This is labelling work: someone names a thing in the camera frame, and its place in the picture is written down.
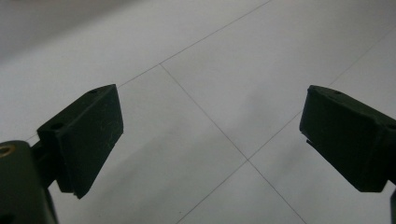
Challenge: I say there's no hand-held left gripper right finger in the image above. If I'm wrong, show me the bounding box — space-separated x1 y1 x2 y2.
299 84 396 193

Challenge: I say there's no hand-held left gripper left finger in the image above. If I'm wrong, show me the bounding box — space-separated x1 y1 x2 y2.
32 83 124 200

